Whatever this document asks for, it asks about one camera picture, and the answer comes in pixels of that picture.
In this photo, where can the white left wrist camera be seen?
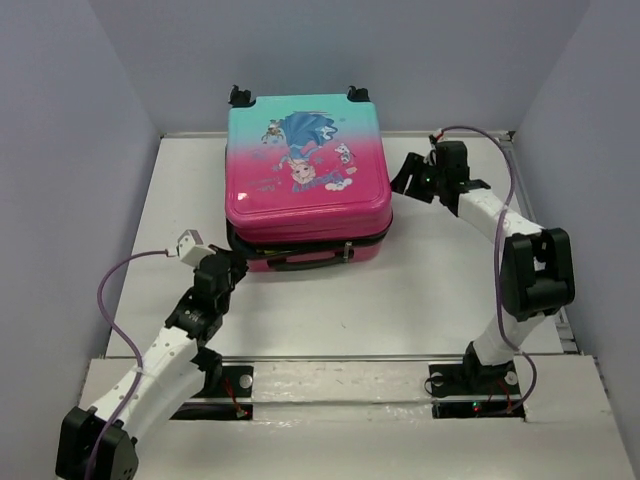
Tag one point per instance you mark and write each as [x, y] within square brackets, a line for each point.
[189, 249]

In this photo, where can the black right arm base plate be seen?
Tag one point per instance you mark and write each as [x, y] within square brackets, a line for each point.
[456, 395]

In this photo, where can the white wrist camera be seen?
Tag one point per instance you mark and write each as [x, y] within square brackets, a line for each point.
[189, 249]
[436, 136]

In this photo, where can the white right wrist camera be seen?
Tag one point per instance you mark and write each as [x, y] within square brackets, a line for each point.
[436, 136]

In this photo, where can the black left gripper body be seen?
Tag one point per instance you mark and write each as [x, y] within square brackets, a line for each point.
[233, 283]

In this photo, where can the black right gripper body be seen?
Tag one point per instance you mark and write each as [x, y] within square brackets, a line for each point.
[440, 178]

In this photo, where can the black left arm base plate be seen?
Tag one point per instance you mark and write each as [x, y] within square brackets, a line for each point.
[228, 399]

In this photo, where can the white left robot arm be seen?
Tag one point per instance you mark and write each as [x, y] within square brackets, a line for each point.
[103, 441]

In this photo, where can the silver aluminium rail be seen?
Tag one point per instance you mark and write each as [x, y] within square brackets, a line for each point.
[378, 358]

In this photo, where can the pink and teal kids suitcase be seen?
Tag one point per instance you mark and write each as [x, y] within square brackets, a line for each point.
[306, 180]

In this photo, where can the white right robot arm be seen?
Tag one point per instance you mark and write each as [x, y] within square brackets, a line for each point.
[533, 267]

